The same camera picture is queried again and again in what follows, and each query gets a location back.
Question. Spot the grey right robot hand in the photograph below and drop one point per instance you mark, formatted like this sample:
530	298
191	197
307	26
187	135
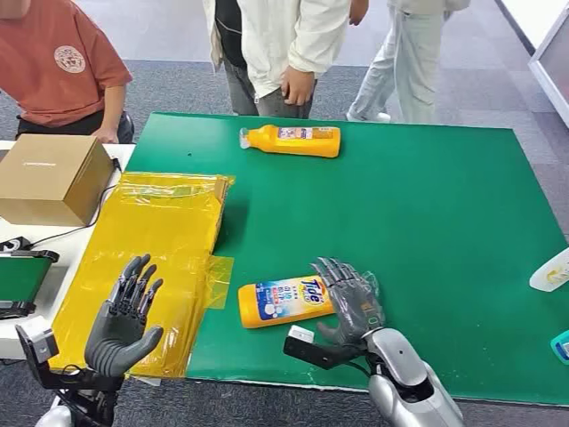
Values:
353	306

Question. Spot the person in pale trousers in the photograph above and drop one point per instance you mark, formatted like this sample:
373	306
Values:
409	65

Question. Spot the white framed board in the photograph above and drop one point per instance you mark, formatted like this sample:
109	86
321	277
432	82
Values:
553	65

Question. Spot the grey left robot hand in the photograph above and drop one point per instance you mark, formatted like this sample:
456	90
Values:
113	342

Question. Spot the green and black device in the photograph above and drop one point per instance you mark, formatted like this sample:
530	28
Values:
22	277

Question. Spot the orange bottle with small label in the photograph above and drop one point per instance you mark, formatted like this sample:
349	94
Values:
293	144

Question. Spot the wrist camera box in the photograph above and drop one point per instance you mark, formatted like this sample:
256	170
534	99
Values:
41	345
311	352

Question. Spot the white plastic bottle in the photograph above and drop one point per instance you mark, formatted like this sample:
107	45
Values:
551	274

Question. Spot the green table mat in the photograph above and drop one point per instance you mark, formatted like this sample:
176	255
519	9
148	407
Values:
400	236

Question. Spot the teal plastic item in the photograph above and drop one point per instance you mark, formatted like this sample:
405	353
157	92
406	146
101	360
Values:
562	348

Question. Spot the yellow plastic wrapped package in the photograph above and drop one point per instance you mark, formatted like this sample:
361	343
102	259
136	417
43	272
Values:
164	236

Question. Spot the brown cardboard box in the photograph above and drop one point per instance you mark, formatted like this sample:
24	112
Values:
49	177

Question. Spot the orange Tide detergent bottle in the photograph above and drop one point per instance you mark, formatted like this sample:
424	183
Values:
280	300

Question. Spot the person in orange shirt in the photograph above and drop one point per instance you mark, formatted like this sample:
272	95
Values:
53	65

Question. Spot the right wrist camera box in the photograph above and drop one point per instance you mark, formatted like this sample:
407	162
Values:
311	352

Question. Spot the person in white jacket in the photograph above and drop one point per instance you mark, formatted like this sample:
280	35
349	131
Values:
284	35

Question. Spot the white side table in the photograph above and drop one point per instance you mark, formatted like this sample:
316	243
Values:
66	259

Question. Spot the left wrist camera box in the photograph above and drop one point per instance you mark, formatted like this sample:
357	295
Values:
41	345

